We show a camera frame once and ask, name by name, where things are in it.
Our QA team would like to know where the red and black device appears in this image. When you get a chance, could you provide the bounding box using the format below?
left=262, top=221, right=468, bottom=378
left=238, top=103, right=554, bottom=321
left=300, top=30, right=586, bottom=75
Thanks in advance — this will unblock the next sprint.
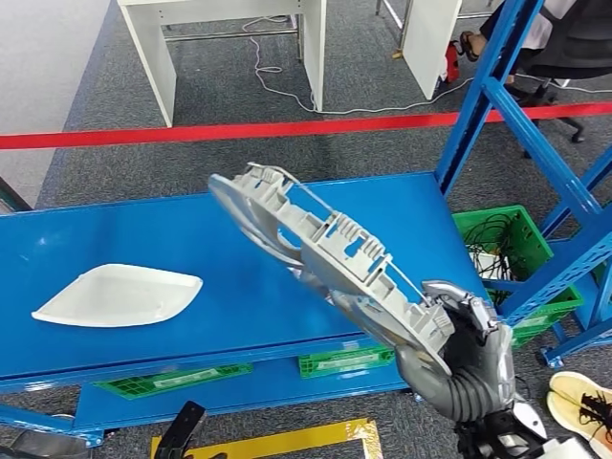
left=444, top=40, right=461, bottom=83

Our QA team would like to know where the black stanchion post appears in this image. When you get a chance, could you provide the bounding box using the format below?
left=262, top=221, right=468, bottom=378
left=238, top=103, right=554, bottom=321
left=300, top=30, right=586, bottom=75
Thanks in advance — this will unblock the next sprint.
left=0, top=177, right=32, bottom=213

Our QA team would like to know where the grey plastic wheel hubcap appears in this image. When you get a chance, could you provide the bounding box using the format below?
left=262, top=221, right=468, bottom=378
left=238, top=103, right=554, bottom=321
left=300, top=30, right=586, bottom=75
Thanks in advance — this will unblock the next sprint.
left=208, top=163, right=455, bottom=376

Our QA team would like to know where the green folded plastic crate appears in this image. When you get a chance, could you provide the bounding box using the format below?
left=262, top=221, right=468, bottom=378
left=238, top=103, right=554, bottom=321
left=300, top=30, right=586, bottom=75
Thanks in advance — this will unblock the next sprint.
left=94, top=362, right=254, bottom=401
left=298, top=344, right=397, bottom=380

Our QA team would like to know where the white floor cable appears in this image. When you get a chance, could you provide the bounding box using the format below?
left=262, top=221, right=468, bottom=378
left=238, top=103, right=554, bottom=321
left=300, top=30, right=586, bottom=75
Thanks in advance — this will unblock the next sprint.
left=241, top=17, right=612, bottom=118

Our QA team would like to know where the green open plastic crate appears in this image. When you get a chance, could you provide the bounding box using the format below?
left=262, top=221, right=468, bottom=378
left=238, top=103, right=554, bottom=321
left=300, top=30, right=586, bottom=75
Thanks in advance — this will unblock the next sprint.
left=451, top=204, right=585, bottom=351

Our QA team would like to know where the black cable bundle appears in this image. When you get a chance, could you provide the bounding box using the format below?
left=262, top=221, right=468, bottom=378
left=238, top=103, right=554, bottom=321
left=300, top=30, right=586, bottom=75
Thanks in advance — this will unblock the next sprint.
left=463, top=213, right=520, bottom=283

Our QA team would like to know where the black office chair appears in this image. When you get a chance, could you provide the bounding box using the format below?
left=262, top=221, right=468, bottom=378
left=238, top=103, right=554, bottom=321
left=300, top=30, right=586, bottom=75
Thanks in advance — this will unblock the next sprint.
left=518, top=0, right=612, bottom=160

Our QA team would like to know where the person's shoe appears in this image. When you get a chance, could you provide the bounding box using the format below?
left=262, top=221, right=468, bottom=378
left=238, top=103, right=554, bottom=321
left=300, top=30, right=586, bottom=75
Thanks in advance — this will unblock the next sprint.
left=546, top=371, right=612, bottom=459

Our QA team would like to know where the white desk with metal legs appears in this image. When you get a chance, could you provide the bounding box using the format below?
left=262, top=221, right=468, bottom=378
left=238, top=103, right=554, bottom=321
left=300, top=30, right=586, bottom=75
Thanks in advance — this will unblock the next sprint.
left=374, top=0, right=463, bottom=100

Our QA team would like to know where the red barrier belt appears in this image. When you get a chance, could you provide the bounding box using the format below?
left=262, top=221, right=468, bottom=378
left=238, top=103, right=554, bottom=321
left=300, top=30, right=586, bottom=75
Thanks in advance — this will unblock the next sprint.
left=0, top=100, right=612, bottom=152

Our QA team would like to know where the white device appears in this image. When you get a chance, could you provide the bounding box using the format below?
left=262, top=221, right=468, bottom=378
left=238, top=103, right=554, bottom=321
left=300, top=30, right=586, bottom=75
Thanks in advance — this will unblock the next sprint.
left=471, top=251, right=512, bottom=281

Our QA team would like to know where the person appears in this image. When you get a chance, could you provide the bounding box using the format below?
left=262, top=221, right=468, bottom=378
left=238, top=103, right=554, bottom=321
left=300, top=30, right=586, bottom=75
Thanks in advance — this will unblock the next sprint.
left=458, top=0, right=582, bottom=87

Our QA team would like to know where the blue metal shelf rack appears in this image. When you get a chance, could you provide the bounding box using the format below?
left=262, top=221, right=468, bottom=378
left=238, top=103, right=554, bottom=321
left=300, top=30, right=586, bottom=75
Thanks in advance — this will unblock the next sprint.
left=0, top=0, right=612, bottom=448

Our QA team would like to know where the yellow floor tape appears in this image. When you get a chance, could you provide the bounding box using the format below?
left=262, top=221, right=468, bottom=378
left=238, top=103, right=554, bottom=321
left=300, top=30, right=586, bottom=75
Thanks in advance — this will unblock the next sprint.
left=150, top=418, right=383, bottom=459

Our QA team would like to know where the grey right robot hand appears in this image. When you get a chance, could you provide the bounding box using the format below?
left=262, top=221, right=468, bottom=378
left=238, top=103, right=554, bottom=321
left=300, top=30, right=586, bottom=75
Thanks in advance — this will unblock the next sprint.
left=395, top=280, right=518, bottom=423

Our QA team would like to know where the white curved plastic part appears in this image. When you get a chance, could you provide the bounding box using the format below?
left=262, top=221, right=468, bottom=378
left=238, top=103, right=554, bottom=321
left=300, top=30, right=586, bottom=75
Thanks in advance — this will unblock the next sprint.
left=31, top=263, right=204, bottom=329

